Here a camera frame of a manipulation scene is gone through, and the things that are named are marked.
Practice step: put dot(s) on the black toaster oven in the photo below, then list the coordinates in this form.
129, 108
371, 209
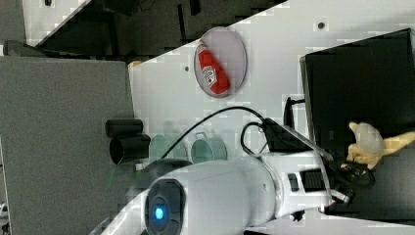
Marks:
372, 81

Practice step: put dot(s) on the teal metal pot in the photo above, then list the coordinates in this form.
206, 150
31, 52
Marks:
205, 149

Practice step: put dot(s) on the black cylinder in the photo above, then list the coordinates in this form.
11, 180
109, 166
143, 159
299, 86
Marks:
123, 127
127, 149

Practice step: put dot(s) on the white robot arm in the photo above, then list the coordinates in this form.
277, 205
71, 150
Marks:
172, 197

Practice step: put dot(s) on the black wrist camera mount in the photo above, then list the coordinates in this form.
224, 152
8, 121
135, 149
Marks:
283, 139

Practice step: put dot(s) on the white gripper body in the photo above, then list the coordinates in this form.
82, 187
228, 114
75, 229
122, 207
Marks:
302, 182

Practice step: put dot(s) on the plush peeled banana toy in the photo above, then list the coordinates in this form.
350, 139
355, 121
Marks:
370, 146

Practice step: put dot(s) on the black cylinder upper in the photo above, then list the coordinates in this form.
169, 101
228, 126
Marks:
123, 127

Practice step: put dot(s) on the grey round plate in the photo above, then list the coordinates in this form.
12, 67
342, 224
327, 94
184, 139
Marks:
229, 50

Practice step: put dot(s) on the black cylinder lower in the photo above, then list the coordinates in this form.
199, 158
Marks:
127, 149

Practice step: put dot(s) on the plush red ketchup bottle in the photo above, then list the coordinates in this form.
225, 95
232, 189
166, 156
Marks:
213, 73

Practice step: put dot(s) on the grey partition panel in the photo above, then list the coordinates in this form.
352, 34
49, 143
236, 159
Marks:
54, 145

